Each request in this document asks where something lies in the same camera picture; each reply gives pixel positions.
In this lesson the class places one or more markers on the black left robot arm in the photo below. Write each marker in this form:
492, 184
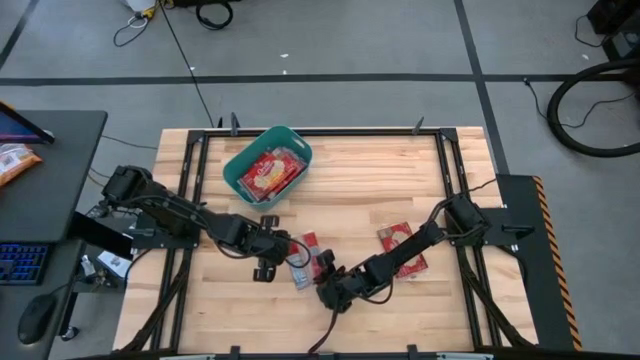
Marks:
170, 210

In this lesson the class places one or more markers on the black desk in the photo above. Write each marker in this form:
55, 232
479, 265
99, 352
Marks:
50, 200

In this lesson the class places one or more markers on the black keyboard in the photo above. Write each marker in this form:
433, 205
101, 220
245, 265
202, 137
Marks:
22, 262

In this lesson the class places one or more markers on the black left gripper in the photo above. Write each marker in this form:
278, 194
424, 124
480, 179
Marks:
267, 247

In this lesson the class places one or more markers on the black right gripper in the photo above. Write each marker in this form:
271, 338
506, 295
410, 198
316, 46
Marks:
340, 292

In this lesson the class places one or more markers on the teal plastic basket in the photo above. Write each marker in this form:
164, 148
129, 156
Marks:
250, 150

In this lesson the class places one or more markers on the black equipment box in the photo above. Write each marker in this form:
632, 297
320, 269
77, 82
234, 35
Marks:
620, 20

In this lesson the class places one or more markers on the white printed paper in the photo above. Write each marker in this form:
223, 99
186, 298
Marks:
115, 262

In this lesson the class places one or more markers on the computer monitor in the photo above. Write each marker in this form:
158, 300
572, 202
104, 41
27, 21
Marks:
20, 130

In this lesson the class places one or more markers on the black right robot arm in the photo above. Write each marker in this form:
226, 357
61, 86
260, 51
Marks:
400, 255

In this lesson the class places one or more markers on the orange snack bag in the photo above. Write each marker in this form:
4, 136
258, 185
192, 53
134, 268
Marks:
15, 162

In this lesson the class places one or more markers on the black metal rig frame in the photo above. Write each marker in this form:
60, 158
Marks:
350, 133

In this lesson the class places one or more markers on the black hazard-striped base plate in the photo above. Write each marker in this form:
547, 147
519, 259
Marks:
540, 280

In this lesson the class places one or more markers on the black computer mouse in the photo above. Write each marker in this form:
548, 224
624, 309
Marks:
36, 317

